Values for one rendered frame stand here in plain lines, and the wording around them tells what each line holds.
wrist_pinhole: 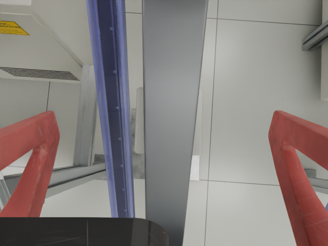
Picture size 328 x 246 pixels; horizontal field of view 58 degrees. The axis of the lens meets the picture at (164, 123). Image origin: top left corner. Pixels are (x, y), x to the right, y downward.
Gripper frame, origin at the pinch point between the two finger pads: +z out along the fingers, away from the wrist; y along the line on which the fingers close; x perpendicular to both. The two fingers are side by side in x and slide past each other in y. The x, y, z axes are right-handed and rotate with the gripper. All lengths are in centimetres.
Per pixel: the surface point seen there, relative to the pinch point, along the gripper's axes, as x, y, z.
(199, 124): 7.7, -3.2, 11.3
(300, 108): 51, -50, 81
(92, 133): 39, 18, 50
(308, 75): 42, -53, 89
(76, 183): 41, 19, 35
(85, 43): 21, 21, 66
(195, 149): 9.3, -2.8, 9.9
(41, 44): 16, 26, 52
